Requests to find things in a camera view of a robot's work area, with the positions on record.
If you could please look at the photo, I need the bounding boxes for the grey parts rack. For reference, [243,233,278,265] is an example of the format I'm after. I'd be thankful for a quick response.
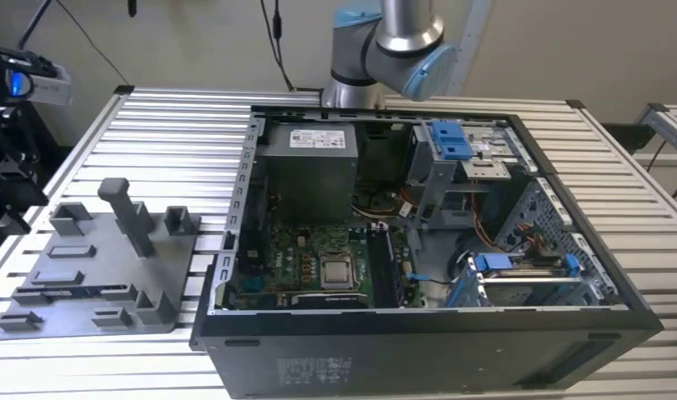
[0,177,205,343]

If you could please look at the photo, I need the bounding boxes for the black case fan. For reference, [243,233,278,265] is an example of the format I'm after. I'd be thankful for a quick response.
[242,177,271,268]

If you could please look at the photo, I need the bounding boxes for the grey power supply unit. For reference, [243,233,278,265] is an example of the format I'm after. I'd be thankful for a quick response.
[258,122,359,224]

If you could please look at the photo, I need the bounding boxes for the green motherboard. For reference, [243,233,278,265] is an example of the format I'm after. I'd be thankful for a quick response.
[231,224,429,312]

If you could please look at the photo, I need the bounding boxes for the CPU socket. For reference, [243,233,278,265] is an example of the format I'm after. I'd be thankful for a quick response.
[314,249,359,292]

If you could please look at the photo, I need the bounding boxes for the silver CPU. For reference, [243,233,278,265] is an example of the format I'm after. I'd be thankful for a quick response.
[322,260,354,288]

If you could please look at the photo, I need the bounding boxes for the black graphics card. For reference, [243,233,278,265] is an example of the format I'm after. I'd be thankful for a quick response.
[290,292,373,310]

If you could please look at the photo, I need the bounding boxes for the grey metal drive cage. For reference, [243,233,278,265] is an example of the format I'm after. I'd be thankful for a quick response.
[405,120,534,228]

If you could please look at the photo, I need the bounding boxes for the black PC case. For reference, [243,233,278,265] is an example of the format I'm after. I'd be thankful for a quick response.
[189,103,666,397]

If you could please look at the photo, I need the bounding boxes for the hard disk in blue carrier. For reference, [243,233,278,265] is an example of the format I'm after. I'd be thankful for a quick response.
[446,252,587,309]

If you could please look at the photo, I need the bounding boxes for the perforated metal disk bay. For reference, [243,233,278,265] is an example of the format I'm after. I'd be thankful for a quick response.
[493,177,621,308]

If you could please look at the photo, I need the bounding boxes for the black box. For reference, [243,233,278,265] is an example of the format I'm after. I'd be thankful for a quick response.
[601,122,655,156]

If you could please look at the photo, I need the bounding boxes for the aluminium side table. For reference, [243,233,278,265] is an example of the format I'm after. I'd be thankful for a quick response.
[633,102,677,168]

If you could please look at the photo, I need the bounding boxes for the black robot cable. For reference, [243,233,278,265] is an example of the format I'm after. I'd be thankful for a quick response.
[259,0,311,93]

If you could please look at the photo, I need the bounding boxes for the yellow black power cable bundle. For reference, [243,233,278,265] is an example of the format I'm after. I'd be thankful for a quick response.
[353,189,415,220]

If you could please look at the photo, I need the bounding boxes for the black wire with blue plug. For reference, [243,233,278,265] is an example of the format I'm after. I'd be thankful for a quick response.
[406,272,462,288]

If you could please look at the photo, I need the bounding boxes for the blue plastic drive bracket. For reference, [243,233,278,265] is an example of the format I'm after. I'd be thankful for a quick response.
[431,120,474,163]

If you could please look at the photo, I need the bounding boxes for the orange wire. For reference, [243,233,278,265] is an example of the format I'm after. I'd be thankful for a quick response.
[467,193,519,254]

